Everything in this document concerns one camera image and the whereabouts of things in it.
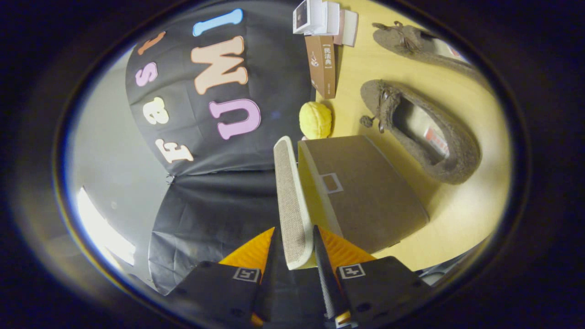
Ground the brown book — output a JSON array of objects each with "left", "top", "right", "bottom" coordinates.
[{"left": 305, "top": 35, "right": 336, "bottom": 100}]

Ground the white book with dark cover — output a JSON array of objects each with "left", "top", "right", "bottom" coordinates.
[{"left": 292, "top": 0, "right": 324, "bottom": 35}]

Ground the pale pink book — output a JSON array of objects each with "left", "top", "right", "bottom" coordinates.
[{"left": 334, "top": 9, "right": 359, "bottom": 47}]

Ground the brown fuzzy shoe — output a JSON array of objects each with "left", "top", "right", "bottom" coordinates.
[
  {"left": 360, "top": 79, "right": 481, "bottom": 185},
  {"left": 372, "top": 21, "right": 492, "bottom": 92}
]

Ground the yellow plush toy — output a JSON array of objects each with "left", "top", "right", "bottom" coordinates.
[{"left": 299, "top": 101, "right": 333, "bottom": 140}]

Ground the long ceiling light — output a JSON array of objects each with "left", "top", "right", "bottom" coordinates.
[{"left": 75, "top": 186, "right": 138, "bottom": 266}]

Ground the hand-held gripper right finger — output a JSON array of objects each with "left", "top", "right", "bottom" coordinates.
[{"left": 312, "top": 225, "right": 432, "bottom": 329}]

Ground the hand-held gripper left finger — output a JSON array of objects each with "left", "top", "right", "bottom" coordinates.
[{"left": 165, "top": 226, "right": 286, "bottom": 329}]

